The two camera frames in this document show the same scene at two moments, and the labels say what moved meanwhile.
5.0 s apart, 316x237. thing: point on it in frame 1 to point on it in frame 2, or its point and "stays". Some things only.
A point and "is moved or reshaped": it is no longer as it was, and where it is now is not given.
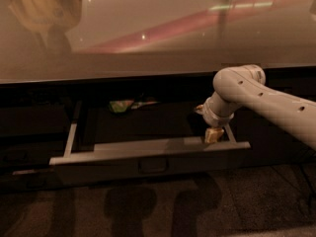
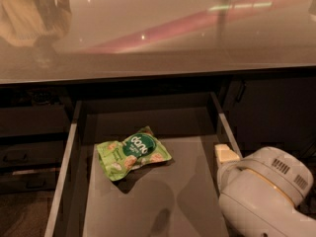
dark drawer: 22,153 stays
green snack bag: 120,106 to 140,147
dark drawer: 135,140 is moved or reshaped
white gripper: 213,118 to 230,175
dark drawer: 35,119 stays
